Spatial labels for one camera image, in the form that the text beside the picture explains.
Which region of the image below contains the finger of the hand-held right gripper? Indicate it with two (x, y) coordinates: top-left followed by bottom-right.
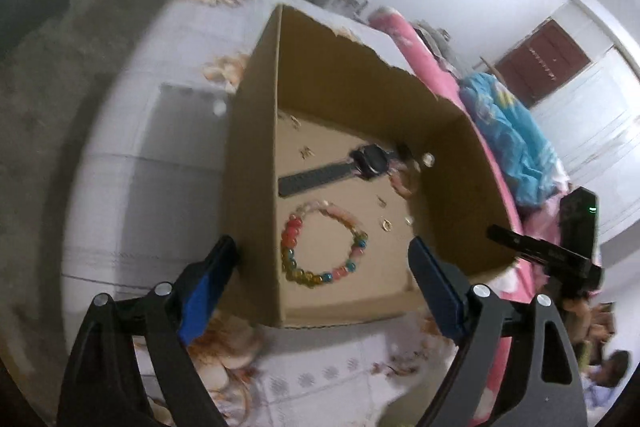
(487, 224), (566, 265)

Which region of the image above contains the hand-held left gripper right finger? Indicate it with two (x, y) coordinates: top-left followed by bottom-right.
(407, 237), (588, 427)

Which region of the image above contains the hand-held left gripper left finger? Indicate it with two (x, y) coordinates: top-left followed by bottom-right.
(56, 234), (240, 427)

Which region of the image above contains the colourful bead bracelet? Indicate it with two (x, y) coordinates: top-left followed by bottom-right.
(280, 202), (369, 290)

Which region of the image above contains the black round watch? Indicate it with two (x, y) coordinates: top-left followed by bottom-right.
(277, 143), (401, 198)

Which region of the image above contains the brown cardboard box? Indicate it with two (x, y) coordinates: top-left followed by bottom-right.
(222, 4), (523, 330)

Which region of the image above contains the person's right hand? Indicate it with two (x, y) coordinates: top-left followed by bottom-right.
(560, 292), (593, 345)

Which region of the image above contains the white wardrobe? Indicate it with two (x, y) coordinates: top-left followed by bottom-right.
(530, 47), (640, 248)

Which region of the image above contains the blue striped blanket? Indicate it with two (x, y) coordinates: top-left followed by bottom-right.
(457, 72), (571, 208)

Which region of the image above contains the person's printed clothing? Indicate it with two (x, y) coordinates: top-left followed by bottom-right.
(580, 347), (633, 413)

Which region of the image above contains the brown door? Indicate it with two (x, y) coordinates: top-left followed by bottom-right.
(492, 19), (593, 108)

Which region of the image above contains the wooden chair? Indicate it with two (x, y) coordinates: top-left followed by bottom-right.
(480, 55), (506, 80)

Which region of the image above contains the grey pillow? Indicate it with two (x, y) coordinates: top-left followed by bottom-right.
(415, 19), (453, 68)

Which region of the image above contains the pink floral bed sheet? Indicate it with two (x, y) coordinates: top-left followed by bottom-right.
(369, 6), (571, 308)

